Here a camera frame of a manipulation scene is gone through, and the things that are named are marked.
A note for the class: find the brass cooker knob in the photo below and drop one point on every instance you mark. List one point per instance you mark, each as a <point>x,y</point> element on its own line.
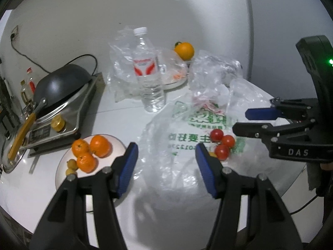
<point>59,124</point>

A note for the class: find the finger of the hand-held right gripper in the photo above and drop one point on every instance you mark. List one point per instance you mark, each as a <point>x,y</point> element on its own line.
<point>247,130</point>
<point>260,113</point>

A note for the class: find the clear water bottle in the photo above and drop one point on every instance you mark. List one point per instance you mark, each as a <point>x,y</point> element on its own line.
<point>151,93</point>

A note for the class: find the orange mandarin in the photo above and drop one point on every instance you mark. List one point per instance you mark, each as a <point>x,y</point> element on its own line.
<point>100,145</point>
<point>87,162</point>
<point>80,147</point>

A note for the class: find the black metal rack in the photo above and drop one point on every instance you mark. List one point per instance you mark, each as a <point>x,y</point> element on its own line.
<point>5,114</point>

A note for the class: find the white round plate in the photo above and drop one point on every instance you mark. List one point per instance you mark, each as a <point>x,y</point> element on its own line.
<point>114,143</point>

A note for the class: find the red cherry tomato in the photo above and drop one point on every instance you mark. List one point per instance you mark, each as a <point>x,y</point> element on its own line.
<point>228,140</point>
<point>222,152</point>
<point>216,135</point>

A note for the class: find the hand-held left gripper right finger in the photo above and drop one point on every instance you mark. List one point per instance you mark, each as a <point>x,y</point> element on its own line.
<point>205,172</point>

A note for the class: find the green printed plastic bag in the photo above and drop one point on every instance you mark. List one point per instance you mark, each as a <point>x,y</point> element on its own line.
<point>182,125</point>

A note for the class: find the red capped sauce bottle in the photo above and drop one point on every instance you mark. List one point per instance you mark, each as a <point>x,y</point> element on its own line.
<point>31,83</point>

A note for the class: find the glass pot lid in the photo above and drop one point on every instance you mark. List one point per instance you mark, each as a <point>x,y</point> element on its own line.
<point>19,158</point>

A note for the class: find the wall power outlet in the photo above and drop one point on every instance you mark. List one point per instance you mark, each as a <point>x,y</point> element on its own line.
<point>14,33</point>

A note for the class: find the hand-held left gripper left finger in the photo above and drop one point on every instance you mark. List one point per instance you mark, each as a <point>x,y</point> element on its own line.
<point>127,166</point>

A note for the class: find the orange with green stem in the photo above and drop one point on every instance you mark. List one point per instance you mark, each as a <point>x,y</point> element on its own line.
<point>184,50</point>

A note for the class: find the small yellow fruit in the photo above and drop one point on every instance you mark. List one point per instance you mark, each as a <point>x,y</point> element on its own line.
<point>212,154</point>
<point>70,172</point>
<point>72,163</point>

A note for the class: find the crumpled clear plastic bag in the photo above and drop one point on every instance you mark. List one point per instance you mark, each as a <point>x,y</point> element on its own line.
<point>213,67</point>

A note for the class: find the steel induction cooker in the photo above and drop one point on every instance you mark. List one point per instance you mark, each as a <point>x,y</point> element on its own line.
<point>83,99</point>

